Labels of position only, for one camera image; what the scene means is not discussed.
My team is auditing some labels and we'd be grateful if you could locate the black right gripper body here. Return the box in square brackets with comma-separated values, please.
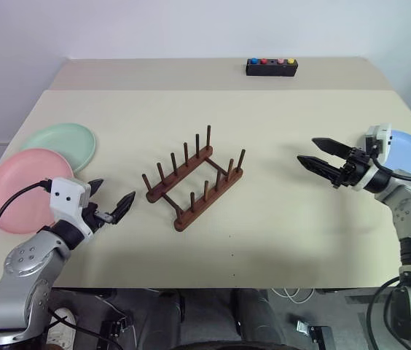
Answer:
[330, 147, 375, 190]

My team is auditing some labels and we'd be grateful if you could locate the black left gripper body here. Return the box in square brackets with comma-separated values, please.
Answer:
[80, 202, 115, 235]

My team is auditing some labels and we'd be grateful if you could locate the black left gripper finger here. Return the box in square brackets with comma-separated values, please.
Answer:
[111, 190, 136, 225]
[87, 178, 105, 202]

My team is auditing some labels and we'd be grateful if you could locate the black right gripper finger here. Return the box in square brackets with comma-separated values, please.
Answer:
[296, 155, 343, 184]
[311, 137, 354, 159]

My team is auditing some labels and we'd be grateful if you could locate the green plate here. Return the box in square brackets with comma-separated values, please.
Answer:
[19, 122, 97, 174]

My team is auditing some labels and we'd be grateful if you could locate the pink plate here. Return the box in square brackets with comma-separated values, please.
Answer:
[0, 147, 75, 235]

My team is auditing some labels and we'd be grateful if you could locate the wooden dish rack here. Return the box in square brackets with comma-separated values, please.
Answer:
[141, 124, 246, 232]

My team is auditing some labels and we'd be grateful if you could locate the black button box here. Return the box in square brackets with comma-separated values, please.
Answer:
[246, 58, 299, 78]

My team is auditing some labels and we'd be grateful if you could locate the white shoe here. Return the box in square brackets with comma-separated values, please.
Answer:
[47, 306, 77, 347]

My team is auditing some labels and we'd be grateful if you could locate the dark grey rounded shape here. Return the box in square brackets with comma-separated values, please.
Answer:
[232, 287, 286, 346]

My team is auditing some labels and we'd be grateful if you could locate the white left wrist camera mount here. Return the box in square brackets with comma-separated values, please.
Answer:
[47, 177, 94, 244]

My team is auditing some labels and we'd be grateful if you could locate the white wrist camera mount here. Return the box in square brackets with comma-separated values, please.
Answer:
[47, 177, 94, 244]
[351, 122, 394, 191]

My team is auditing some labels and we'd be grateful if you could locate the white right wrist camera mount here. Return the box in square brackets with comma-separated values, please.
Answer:
[351, 122, 394, 191]

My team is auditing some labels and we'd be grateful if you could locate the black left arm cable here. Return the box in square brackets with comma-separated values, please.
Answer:
[0, 178, 52, 289]

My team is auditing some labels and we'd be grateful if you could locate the thin white cable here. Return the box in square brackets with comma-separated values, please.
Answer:
[270, 287, 316, 306]

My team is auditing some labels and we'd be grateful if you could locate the black and silver bracket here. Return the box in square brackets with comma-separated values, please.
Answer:
[294, 320, 334, 350]

